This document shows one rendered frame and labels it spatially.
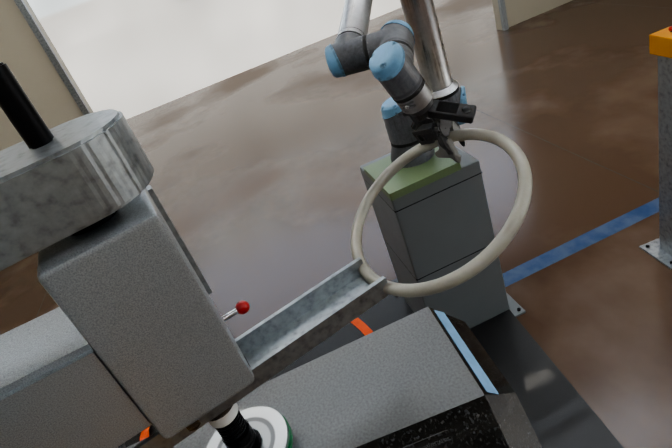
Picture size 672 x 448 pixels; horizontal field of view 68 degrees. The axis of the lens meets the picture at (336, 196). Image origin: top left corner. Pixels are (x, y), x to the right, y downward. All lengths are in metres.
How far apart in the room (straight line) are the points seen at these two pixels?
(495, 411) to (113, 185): 0.96
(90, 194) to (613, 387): 2.01
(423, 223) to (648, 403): 1.05
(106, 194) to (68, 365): 0.30
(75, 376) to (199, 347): 0.20
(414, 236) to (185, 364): 1.32
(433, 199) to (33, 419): 1.54
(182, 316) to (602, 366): 1.83
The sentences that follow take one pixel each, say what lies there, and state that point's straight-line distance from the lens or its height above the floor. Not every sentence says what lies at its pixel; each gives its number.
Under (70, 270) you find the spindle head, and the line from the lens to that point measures 0.88.
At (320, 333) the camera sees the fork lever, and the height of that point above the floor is 1.10.
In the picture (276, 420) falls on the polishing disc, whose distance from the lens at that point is 1.33.
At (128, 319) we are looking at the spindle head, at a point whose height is 1.40.
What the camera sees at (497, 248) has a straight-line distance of 1.08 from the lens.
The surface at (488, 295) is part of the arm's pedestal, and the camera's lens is 2.48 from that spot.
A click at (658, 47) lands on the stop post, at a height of 1.04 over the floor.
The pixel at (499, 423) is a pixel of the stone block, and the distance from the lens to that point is 1.31.
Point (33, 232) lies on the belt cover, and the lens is 0.85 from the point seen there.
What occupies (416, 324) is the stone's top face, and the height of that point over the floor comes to 0.83.
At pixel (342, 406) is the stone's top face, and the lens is 1.36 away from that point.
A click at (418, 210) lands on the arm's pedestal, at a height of 0.75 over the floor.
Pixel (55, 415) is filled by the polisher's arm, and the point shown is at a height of 1.31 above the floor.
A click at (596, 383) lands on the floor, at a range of 2.34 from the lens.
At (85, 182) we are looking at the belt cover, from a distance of 0.83.
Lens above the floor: 1.86
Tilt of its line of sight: 28 degrees down
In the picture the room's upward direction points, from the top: 21 degrees counter-clockwise
